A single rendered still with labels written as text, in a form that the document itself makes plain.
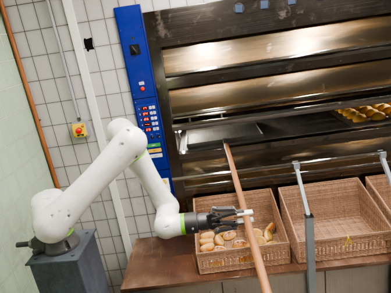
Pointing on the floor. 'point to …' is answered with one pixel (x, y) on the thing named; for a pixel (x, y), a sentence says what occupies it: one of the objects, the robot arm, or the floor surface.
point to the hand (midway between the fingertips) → (245, 216)
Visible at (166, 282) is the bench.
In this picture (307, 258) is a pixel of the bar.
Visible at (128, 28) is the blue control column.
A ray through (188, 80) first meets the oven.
